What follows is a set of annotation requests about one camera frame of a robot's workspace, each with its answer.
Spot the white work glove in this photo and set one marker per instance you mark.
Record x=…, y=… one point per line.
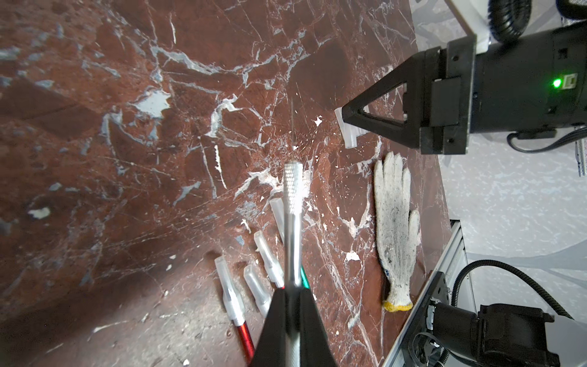
x=397, y=229

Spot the translucent protective cap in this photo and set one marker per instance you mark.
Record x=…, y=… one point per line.
x=349, y=132

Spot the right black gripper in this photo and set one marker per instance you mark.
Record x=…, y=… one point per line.
x=534, y=88

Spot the silver carving knife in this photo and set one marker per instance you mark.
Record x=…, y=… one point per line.
x=292, y=181

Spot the green carving knife left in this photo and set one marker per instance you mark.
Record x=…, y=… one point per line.
x=260, y=293

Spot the green carving knife right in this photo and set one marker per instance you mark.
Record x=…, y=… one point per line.
x=277, y=207

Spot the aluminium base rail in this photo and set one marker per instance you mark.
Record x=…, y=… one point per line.
x=412, y=347

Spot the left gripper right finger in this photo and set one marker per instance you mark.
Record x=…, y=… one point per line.
x=315, y=349

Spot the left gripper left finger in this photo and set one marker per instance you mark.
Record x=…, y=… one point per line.
x=271, y=348

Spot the red carving knife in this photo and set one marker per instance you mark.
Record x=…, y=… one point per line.
x=234, y=306
x=271, y=264

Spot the green carving knife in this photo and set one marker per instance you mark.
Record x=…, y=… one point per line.
x=260, y=293
x=277, y=207

